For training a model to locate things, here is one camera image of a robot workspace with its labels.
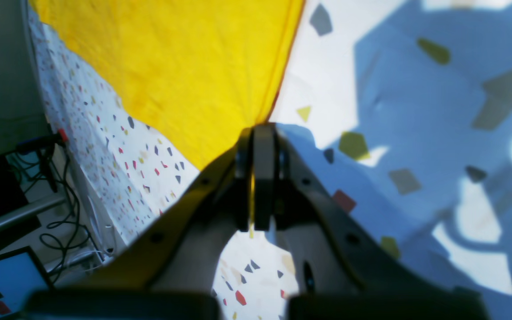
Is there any yellow T-shirt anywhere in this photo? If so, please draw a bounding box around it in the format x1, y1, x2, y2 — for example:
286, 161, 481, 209
30, 0, 305, 170

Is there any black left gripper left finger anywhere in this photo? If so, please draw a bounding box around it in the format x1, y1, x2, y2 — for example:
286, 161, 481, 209
83, 129, 252, 289

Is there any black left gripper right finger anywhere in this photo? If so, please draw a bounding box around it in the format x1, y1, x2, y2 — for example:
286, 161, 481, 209
253, 125, 451, 296

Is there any terrazzo patterned table cloth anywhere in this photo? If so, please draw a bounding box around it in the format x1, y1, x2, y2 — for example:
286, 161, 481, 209
28, 0, 512, 320

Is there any laptop screen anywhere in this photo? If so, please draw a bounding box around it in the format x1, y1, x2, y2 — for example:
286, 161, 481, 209
0, 246, 55, 320

